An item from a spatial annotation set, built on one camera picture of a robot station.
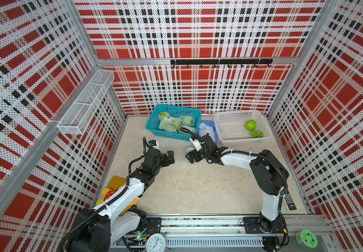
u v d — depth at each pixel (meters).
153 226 0.73
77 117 0.92
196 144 0.83
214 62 0.88
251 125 1.08
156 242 0.66
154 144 0.76
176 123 1.08
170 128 1.05
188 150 0.88
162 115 1.12
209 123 1.11
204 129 1.07
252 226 0.73
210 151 0.73
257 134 1.01
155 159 0.66
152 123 1.08
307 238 0.67
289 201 0.80
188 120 1.11
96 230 0.41
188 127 1.05
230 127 1.13
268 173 0.50
